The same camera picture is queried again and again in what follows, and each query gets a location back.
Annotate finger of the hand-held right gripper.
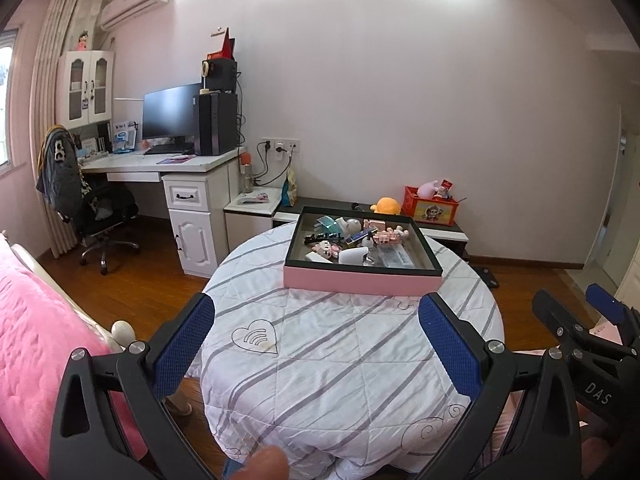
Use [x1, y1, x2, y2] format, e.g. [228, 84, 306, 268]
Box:
[531, 288, 608, 358]
[586, 282, 640, 348]

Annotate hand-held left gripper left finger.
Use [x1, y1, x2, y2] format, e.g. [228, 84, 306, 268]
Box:
[48, 291, 221, 480]

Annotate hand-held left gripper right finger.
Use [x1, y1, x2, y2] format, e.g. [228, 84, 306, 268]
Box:
[417, 291, 583, 480]

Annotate pink storage box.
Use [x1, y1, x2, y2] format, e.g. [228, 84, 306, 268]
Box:
[283, 205, 444, 298]

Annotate pink building block toy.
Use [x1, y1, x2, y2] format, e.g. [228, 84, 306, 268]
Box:
[372, 227, 410, 246]

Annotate person's right hand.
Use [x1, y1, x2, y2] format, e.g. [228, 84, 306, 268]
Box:
[578, 405, 626, 467]

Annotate person's foot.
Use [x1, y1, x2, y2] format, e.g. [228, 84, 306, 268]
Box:
[165, 392, 193, 417]

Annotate black bathroom scale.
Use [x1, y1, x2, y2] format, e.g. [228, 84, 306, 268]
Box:
[475, 266, 501, 290]

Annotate light blue case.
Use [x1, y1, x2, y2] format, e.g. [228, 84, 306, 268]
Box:
[377, 249, 416, 269]

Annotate round table striped cloth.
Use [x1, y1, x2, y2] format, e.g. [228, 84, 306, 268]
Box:
[199, 222, 503, 476]

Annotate white door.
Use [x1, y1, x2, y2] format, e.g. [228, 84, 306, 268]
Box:
[582, 35, 640, 306]

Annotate pink bed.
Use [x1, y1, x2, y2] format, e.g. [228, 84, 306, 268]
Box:
[0, 240, 151, 461]

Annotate white desk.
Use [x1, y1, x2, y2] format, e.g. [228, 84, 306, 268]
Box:
[77, 147, 248, 278]

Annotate red toy crate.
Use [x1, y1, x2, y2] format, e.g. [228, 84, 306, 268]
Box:
[402, 186, 460, 227]

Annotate low white nightstand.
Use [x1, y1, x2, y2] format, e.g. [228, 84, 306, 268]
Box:
[223, 186, 283, 258]

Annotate person's bare leg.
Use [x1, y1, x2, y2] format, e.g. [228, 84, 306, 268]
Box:
[249, 447, 289, 480]

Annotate black office chair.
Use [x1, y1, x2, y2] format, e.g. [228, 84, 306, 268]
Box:
[37, 125, 141, 276]

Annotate blue yellow snack bag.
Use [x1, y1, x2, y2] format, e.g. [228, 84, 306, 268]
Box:
[281, 169, 299, 207]

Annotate dark jacket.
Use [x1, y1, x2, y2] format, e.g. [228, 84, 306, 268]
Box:
[36, 127, 83, 211]

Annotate blue white carton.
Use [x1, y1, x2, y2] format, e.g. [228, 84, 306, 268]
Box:
[112, 120, 137, 152]

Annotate black computer tower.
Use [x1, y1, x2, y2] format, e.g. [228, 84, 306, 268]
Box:
[194, 92, 238, 157]

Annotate black computer monitor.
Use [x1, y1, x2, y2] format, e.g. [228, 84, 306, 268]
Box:
[142, 82, 202, 143]

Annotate black speaker box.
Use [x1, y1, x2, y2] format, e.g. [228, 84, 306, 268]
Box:
[202, 58, 238, 93]

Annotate white hutch cabinet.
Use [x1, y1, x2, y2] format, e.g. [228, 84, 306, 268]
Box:
[55, 50, 115, 126]

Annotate beige curtain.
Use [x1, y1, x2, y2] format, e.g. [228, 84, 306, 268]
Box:
[30, 0, 101, 261]

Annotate red paper box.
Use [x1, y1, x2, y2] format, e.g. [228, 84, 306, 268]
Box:
[206, 27, 236, 61]

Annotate window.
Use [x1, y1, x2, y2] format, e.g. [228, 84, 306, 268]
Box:
[0, 30, 18, 166]

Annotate white air conditioner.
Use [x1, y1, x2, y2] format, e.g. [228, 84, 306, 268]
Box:
[98, 0, 173, 31]

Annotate white bed frame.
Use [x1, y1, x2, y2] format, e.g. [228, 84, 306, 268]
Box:
[0, 232, 137, 357]

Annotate black charger cable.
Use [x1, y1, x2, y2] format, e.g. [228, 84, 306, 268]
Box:
[252, 142, 273, 186]

